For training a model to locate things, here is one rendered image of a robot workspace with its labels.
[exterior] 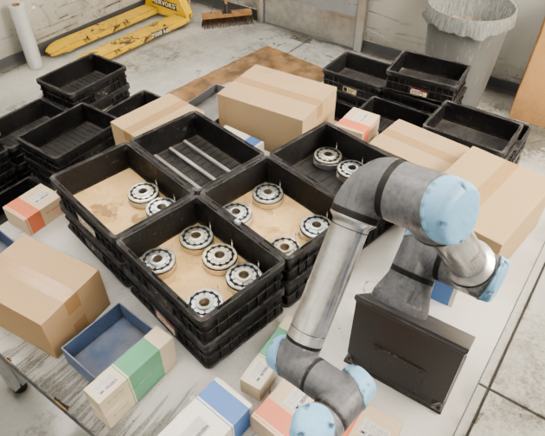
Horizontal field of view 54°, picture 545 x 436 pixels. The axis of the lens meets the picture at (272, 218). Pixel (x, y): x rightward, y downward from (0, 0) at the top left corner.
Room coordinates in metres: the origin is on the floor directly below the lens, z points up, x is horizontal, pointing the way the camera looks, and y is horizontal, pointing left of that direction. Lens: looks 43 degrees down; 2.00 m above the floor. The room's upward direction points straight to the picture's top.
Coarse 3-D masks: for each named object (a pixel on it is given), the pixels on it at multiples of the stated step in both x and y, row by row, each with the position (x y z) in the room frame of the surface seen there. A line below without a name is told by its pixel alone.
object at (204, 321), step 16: (176, 208) 1.19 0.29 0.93; (144, 224) 1.12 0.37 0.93; (256, 240) 1.06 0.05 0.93; (128, 256) 1.00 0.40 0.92; (272, 256) 1.00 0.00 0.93; (144, 272) 0.95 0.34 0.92; (272, 272) 0.94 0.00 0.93; (160, 288) 0.90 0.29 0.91; (256, 288) 0.90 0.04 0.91; (176, 304) 0.84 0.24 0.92; (224, 304) 0.84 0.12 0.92; (192, 320) 0.80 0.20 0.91; (208, 320) 0.79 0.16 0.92
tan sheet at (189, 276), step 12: (168, 240) 1.15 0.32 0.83; (216, 240) 1.15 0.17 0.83; (180, 252) 1.11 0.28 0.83; (180, 264) 1.06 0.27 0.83; (192, 264) 1.06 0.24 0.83; (180, 276) 1.01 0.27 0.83; (192, 276) 1.01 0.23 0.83; (204, 276) 1.01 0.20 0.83; (216, 276) 1.01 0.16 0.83; (180, 288) 0.96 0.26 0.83; (192, 288) 0.96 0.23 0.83; (204, 288) 0.96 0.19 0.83; (216, 288) 0.96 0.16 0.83
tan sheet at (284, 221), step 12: (252, 192) 1.39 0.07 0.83; (252, 204) 1.32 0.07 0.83; (288, 204) 1.32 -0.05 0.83; (252, 216) 1.27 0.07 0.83; (264, 216) 1.27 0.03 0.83; (276, 216) 1.27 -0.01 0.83; (288, 216) 1.27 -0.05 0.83; (300, 216) 1.27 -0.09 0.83; (252, 228) 1.21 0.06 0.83; (264, 228) 1.21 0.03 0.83; (276, 228) 1.21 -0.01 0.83; (288, 228) 1.21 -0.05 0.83; (300, 240) 1.15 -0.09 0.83
